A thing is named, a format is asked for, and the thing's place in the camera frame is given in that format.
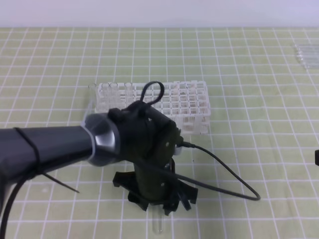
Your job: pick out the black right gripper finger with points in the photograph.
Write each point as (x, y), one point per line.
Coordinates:
(317, 157)

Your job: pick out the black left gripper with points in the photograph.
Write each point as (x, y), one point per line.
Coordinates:
(148, 139)

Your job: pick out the clear glass test tube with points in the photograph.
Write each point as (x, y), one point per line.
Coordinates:
(157, 219)

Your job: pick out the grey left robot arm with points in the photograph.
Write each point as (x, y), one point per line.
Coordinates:
(96, 141)

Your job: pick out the green checked tablecloth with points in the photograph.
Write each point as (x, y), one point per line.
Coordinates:
(264, 125)

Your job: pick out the white test tube rack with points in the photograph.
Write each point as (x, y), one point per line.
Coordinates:
(186, 103)

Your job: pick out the row of spare glass tubes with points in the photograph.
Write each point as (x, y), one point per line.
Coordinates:
(307, 55)

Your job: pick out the black cable tie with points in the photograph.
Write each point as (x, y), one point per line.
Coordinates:
(37, 170)

